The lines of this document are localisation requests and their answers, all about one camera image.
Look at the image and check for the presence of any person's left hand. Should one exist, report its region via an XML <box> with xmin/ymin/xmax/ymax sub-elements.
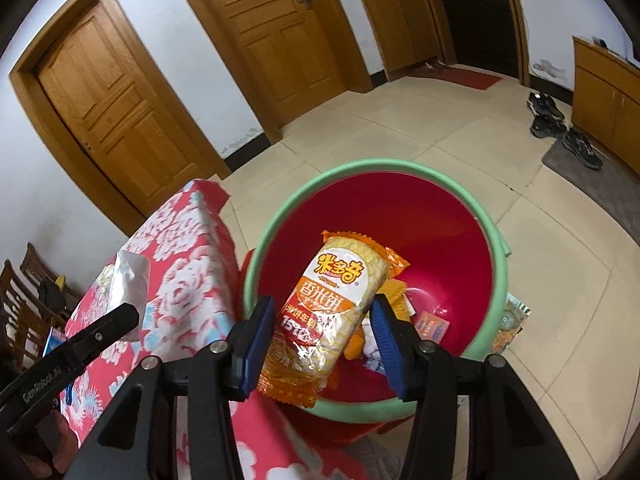
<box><xmin>10</xmin><ymin>400</ymin><xmax>81</xmax><ymax>478</ymax></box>

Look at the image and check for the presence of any wooden panel door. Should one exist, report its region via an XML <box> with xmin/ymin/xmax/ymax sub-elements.
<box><xmin>165</xmin><ymin>0</ymin><xmax>373</xmax><ymax>143</ymax></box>
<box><xmin>9</xmin><ymin>0</ymin><xmax>231</xmax><ymax>236</ymax></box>

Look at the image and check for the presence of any black sneaker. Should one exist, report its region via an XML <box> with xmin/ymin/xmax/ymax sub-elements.
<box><xmin>562</xmin><ymin>127</ymin><xmax>604</xmax><ymax>170</ymax></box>
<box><xmin>526</xmin><ymin>91</ymin><xmax>566</xmax><ymax>121</ymax></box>
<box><xmin>530</xmin><ymin>116</ymin><xmax>568</xmax><ymax>139</ymax></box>

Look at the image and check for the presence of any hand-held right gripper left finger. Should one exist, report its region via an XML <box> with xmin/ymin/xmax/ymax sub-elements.
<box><xmin>62</xmin><ymin>295</ymin><xmax>277</xmax><ymax>480</ymax></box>

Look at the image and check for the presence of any red floral tablecloth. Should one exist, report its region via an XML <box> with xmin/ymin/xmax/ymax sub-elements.
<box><xmin>59</xmin><ymin>178</ymin><xmax>371</xmax><ymax>480</ymax></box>

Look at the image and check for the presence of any black and yellow bag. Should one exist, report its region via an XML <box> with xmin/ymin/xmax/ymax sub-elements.
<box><xmin>37</xmin><ymin>276</ymin><xmax>68</xmax><ymax>311</ymax></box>

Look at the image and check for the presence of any orange snack packet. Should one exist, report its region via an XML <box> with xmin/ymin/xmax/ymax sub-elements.
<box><xmin>257</xmin><ymin>230</ymin><xmax>411</xmax><ymax>409</ymax></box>

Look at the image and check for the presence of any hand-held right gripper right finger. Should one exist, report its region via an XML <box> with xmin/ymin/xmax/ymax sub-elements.
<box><xmin>370</xmin><ymin>294</ymin><xmax>576</xmax><ymax>480</ymax></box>

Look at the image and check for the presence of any small orange sachet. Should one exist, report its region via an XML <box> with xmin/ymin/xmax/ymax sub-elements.
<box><xmin>414</xmin><ymin>311</ymin><xmax>449</xmax><ymax>343</ymax></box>

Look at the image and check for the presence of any blue milk carton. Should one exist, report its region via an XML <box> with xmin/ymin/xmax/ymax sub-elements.
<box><xmin>44</xmin><ymin>329</ymin><xmax>66</xmax><ymax>361</ymax></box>

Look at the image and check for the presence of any shiny printed wrapper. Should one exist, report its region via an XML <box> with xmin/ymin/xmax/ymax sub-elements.
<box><xmin>490</xmin><ymin>294</ymin><xmax>532</xmax><ymax>356</ymax></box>

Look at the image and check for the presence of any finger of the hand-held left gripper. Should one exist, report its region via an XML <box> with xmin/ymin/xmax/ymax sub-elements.
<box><xmin>47</xmin><ymin>302</ymin><xmax>141</xmax><ymax>368</ymax></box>

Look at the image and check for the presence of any grey floor mat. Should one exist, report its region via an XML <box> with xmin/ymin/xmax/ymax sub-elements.
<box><xmin>541</xmin><ymin>132</ymin><xmax>640</xmax><ymax>196</ymax></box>

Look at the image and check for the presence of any red doormat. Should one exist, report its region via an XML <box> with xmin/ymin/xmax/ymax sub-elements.
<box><xmin>407</xmin><ymin>67</ymin><xmax>503</xmax><ymax>91</ymax></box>

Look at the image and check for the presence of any red bin with green rim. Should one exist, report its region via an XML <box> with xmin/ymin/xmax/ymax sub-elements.
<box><xmin>241</xmin><ymin>158</ymin><xmax>512</xmax><ymax>418</ymax></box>

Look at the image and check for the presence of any wooden chair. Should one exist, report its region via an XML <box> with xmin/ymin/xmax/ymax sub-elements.
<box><xmin>0</xmin><ymin>259</ymin><xmax>66</xmax><ymax>361</ymax></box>
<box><xmin>20</xmin><ymin>242</ymin><xmax>83</xmax><ymax>311</ymax></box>

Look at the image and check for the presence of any white plastic bag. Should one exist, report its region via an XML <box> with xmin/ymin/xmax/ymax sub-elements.
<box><xmin>107</xmin><ymin>252</ymin><xmax>151</xmax><ymax>343</ymax></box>

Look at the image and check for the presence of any dark entrance door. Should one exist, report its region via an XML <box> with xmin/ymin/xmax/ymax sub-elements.
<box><xmin>410</xmin><ymin>0</ymin><xmax>531</xmax><ymax>88</ymax></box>

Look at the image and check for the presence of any wooden shoe cabinet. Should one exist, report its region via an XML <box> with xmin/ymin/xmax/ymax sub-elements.
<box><xmin>571</xmin><ymin>36</ymin><xmax>640</xmax><ymax>177</ymax></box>

